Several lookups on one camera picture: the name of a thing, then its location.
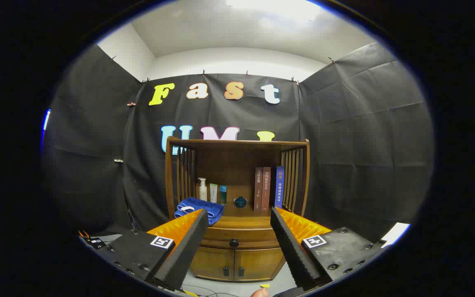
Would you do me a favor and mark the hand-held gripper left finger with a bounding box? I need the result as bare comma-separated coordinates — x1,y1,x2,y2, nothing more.
96,208,209,292

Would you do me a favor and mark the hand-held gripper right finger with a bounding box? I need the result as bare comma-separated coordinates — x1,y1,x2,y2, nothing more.
270,207,382,291

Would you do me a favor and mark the wooden drawer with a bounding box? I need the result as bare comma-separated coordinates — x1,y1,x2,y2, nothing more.
198,227,281,250

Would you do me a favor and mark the wooden countertop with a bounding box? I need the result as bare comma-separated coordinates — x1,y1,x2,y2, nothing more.
176,198,300,229

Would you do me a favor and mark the wooden cabinet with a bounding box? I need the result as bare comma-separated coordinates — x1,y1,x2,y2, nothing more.
165,137,310,283

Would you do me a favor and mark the folded blue towel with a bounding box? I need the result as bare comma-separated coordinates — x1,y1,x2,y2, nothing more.
174,197,225,226

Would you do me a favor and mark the blue book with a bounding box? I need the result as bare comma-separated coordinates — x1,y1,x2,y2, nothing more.
274,166,285,209

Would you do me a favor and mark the reddish brown book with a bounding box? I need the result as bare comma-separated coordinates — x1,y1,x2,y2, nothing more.
262,167,272,212

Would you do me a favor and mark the dark brown book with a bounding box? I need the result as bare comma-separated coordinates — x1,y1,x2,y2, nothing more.
254,167,263,212

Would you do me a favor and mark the thin black floor cable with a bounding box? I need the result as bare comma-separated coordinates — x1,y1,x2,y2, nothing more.
180,284,238,297

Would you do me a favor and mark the black device with orange wires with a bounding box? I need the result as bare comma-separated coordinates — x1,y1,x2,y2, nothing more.
79,230,108,250

